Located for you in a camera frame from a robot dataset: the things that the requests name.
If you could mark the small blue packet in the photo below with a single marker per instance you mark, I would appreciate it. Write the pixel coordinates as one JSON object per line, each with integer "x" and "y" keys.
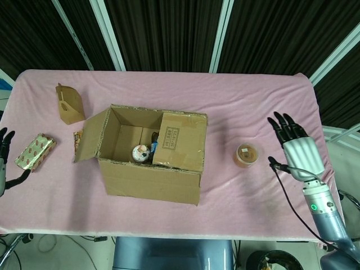
{"x": 154, "y": 147}

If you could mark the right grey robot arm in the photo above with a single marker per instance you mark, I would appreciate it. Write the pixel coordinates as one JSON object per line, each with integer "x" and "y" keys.
{"x": 329, "y": 225}

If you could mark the dark small bottle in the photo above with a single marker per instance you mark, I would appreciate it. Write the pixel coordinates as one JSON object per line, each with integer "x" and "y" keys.
{"x": 155, "y": 137}

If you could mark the thin white frame post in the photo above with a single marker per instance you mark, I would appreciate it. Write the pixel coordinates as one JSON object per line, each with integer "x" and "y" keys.
{"x": 73, "y": 35}

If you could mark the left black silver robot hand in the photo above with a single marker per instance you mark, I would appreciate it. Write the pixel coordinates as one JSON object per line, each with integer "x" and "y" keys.
{"x": 2, "y": 171}

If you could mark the round orange lidded cup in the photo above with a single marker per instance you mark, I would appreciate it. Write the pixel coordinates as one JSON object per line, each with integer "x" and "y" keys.
{"x": 249, "y": 154}

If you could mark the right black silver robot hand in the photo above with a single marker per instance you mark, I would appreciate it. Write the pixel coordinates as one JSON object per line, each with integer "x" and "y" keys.
{"x": 303, "y": 157}

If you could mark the blue white box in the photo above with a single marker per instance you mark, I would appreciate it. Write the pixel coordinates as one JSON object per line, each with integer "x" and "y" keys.
{"x": 4, "y": 84}

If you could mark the chrome stand leg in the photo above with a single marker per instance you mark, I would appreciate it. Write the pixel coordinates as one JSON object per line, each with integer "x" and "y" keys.
{"x": 11, "y": 250}

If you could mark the gold foil wrapped packet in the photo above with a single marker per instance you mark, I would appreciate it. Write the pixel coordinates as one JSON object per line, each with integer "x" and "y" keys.
{"x": 36, "y": 152}

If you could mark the pink table cloth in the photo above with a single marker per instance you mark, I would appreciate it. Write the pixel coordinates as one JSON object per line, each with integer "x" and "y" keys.
{"x": 239, "y": 208}

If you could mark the kraft paper takeaway box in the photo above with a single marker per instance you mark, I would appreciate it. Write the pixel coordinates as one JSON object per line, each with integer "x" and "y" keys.
{"x": 71, "y": 109}

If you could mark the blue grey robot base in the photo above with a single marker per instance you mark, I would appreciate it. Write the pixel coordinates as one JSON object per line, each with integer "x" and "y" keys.
{"x": 168, "y": 253}

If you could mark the large cardboard box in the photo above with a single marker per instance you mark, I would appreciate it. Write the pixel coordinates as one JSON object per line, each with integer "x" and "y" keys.
{"x": 152, "y": 182}

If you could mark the white frame rail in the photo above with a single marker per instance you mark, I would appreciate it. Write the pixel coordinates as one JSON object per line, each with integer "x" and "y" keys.
{"x": 337, "y": 133}

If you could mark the black waste bin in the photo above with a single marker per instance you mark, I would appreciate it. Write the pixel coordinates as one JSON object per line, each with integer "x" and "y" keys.
{"x": 270, "y": 261}

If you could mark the green orange snack packet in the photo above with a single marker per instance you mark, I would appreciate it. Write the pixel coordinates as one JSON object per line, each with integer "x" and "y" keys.
{"x": 77, "y": 137}

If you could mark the wide white frame post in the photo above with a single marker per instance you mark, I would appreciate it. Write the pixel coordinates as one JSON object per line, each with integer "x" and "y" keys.
{"x": 108, "y": 35}

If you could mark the round white toy figure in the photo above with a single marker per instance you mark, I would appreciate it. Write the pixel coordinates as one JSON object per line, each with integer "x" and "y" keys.
{"x": 140, "y": 154}

